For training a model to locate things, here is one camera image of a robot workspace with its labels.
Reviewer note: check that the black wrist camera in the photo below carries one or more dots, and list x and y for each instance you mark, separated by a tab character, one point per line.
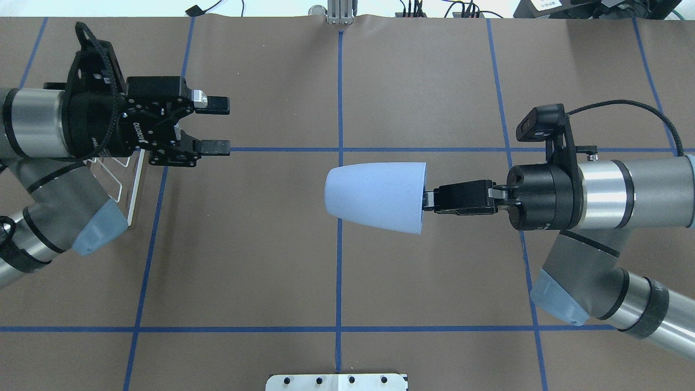
95	67
550	124

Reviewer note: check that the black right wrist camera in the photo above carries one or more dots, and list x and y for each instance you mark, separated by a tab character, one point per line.
550	124

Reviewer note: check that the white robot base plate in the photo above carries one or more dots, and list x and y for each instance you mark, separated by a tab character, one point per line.
363	381

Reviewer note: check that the black device with cable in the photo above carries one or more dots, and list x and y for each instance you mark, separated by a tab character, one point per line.
195	11

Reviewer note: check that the black cable hub left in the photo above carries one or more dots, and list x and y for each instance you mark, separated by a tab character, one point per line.
411	9

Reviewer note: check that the light blue plastic cup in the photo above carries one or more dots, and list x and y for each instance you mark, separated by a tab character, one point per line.
385	195

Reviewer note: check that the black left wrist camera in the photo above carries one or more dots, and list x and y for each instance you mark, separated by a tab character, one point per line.
95	67

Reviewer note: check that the black cable hub right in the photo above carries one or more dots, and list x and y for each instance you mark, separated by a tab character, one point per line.
470	10

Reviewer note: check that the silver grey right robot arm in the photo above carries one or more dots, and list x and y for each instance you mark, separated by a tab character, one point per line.
595	206

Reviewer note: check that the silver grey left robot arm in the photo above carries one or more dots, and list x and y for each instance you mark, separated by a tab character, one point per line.
48	135

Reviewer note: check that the aluminium frame post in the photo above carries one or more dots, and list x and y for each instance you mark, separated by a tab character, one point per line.
341	12

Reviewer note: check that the white wire cup holder rack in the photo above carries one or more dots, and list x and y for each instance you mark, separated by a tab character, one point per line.
120	177

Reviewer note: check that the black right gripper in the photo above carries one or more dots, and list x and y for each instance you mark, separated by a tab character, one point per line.
540	196

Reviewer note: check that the black equipment box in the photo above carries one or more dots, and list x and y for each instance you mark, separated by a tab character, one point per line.
596	10

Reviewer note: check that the black cable hub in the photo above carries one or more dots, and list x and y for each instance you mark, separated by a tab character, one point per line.
411	9
470	10

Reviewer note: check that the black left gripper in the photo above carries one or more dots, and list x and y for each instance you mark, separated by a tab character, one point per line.
87	132

